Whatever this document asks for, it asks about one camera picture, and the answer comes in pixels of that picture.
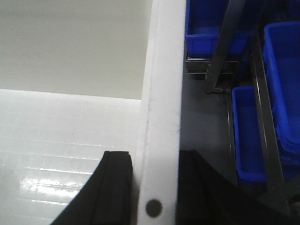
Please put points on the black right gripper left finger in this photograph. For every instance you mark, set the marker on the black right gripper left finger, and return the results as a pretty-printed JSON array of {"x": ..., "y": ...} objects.
[{"x": 105, "y": 199}]

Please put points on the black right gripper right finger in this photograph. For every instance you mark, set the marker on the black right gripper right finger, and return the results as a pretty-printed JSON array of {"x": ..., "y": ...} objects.
[{"x": 205, "y": 197}]

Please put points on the white plastic tote box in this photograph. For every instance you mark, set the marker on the white plastic tote box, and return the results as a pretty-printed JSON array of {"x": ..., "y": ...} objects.
[{"x": 79, "y": 78}]

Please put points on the blue bin lower right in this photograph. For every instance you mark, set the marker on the blue bin lower right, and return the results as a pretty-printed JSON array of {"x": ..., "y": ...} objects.
[{"x": 249, "y": 154}]

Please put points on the steel shelf rack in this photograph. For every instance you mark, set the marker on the steel shelf rack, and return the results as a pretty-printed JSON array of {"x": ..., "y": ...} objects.
[{"x": 222, "y": 73}]

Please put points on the blue bin stack right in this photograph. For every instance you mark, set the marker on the blue bin stack right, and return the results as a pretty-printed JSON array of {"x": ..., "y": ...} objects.
[{"x": 281, "y": 55}]

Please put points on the blue bin far shelf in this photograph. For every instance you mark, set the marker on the blue bin far shelf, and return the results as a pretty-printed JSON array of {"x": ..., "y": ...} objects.
[{"x": 204, "y": 19}]

